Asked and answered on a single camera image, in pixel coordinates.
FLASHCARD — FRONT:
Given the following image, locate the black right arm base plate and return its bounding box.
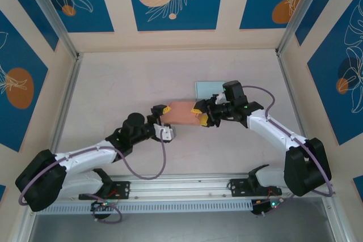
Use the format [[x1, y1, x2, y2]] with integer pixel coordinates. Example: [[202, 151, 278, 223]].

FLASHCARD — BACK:
[[229, 178, 283, 197]]

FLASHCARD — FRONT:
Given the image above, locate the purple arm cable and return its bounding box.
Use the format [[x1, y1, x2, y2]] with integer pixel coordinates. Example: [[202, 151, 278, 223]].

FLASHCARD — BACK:
[[242, 84, 335, 217], [18, 128, 168, 223]]

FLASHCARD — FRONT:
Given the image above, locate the orange paper box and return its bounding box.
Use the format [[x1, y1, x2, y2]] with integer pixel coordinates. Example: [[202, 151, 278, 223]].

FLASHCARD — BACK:
[[162, 100, 205, 128]]

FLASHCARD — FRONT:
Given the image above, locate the aluminium corner post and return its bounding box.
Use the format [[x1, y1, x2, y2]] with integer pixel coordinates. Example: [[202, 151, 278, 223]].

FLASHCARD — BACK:
[[19, 0, 80, 60], [276, 0, 334, 56]]

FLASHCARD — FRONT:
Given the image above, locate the grey metal sheet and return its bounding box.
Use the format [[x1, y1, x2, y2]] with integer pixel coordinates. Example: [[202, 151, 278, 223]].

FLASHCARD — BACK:
[[28, 198, 345, 242]]

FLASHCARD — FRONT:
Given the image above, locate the light blue paper box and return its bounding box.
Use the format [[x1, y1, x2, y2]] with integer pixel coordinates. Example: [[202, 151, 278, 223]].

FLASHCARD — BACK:
[[195, 81, 226, 103]]

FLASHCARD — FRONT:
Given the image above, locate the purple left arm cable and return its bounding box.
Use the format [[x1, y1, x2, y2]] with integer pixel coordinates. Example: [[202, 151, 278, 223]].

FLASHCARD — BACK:
[[18, 128, 168, 223]]

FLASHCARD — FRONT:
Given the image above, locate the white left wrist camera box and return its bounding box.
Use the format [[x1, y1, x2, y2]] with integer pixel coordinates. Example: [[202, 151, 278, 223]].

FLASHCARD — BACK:
[[154, 124, 178, 143]]

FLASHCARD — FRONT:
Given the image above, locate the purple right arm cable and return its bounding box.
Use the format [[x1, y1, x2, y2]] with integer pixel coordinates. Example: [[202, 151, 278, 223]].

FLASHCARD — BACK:
[[242, 84, 335, 217]]

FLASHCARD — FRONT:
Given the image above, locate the white slotted cable duct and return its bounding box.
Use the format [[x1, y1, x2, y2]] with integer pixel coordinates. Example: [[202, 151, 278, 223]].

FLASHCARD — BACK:
[[38, 199, 255, 215]]

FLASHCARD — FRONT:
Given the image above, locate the aluminium mounting rail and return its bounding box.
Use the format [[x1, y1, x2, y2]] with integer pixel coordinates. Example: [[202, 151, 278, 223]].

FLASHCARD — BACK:
[[24, 171, 340, 203]]

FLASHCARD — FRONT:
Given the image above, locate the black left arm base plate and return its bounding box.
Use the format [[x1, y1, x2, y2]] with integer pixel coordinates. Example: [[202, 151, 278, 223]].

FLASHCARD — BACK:
[[78, 181, 131, 201]]

